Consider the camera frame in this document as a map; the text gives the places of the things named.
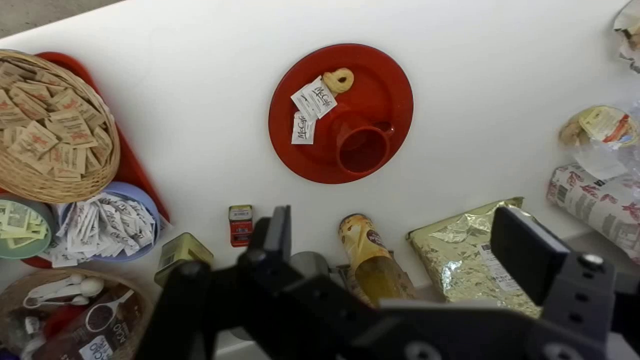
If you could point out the green bowl of packets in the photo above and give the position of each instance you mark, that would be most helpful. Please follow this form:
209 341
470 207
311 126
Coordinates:
26 228

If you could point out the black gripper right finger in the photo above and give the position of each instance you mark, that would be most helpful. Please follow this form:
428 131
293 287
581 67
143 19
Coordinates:
526 251

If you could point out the white printed wrapped package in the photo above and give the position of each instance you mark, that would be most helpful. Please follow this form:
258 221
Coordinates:
600 187

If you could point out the blue bowl of packets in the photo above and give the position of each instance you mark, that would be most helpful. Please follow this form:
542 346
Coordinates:
123 223

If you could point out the yellow snack packet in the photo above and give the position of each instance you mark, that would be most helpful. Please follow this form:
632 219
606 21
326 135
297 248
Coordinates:
603 125

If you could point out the yellow oil bottle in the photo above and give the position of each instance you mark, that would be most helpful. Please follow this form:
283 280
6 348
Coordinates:
372 262

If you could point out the wooden bowl with spoons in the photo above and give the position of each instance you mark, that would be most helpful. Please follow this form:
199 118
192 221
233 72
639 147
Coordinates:
72 314

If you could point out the small red tin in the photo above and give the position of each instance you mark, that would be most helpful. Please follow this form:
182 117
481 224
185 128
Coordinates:
240 221

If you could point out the red tray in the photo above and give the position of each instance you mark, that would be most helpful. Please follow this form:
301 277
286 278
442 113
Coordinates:
128 171

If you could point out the gold foil bag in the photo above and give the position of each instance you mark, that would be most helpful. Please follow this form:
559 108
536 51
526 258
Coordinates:
461 265

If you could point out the red cup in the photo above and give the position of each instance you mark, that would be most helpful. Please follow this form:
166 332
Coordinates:
361 149

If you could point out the green metal tin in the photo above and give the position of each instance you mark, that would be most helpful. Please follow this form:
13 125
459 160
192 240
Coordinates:
176 251

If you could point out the small white packet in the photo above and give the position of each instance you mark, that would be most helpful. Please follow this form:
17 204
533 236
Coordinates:
303 128

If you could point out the wicker basket of packets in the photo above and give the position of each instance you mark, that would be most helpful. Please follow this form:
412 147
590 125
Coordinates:
58 140

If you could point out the red round plate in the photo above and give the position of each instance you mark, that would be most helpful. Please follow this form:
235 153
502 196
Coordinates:
381 97

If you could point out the ring shaped cookie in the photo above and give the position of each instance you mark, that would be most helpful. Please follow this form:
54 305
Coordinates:
339 80

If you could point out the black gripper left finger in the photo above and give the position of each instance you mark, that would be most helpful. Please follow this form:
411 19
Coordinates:
270 240

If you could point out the white sugar packet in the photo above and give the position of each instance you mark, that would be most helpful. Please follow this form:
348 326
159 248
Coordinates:
315 101

